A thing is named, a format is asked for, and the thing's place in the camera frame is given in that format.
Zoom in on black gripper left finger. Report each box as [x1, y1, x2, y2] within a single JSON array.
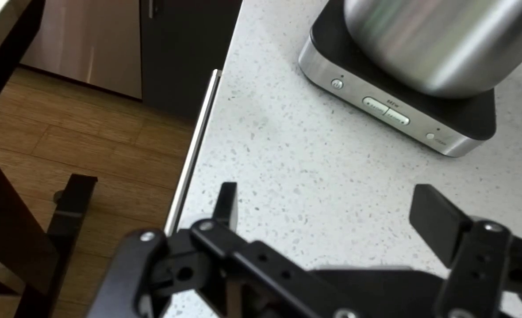
[[85, 180, 332, 318]]

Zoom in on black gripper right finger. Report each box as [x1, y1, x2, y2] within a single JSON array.
[[408, 182, 522, 318]]

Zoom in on stainless steel coffee carafe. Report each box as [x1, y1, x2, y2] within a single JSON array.
[[341, 0, 522, 101]]

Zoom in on dark lower kitchen cabinet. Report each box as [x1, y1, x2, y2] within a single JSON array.
[[138, 0, 246, 124]]

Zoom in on stainless steel appliance front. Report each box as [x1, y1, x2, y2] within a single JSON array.
[[19, 0, 145, 101]]

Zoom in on long silver drawer handle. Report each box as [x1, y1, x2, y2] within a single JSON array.
[[162, 67, 223, 237]]

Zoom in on dark wooden furniture frame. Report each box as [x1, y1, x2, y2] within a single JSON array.
[[0, 150, 100, 318]]

